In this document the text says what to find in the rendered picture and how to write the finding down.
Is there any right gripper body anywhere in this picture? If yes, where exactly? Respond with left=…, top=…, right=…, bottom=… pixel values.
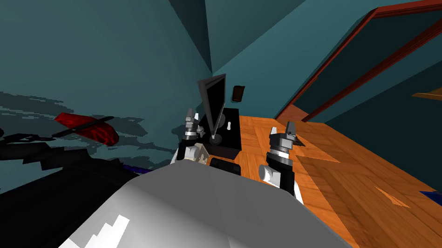
left=267, top=133, right=296, bottom=153

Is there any dark brown wall switch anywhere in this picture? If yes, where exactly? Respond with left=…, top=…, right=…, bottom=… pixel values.
left=231, top=85, right=246, bottom=103

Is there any dark blue rug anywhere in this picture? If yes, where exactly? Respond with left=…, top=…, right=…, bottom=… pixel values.
left=418, top=190, right=442, bottom=215

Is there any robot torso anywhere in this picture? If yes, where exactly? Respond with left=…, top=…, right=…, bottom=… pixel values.
left=54, top=150, right=377, bottom=248

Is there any black flat screen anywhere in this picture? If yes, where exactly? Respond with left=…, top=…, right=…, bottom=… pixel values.
left=194, top=72, right=228, bottom=146

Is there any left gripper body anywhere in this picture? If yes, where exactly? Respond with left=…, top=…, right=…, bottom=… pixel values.
left=183, top=116, right=207, bottom=141

